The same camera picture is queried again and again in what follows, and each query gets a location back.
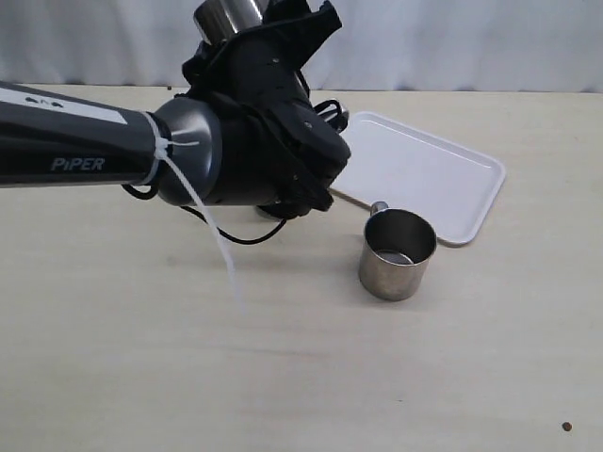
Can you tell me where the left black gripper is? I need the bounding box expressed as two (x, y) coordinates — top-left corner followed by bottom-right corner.
(204, 1), (342, 70)

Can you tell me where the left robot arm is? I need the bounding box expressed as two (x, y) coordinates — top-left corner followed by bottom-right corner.
(1, 1), (350, 219)

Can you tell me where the white curtain backdrop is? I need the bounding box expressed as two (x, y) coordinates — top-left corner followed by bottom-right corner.
(1, 1), (602, 92)

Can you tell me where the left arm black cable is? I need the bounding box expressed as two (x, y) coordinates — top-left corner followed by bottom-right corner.
(121, 70), (345, 246)

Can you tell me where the steel mug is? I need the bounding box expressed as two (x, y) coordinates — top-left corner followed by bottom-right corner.
(193, 0), (269, 44)
(358, 201), (437, 301)

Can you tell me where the clear plastic tall container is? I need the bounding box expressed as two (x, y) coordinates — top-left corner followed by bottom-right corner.
(254, 204), (283, 221)

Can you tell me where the white plastic tray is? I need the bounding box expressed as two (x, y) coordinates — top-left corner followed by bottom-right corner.
(333, 111), (506, 247)

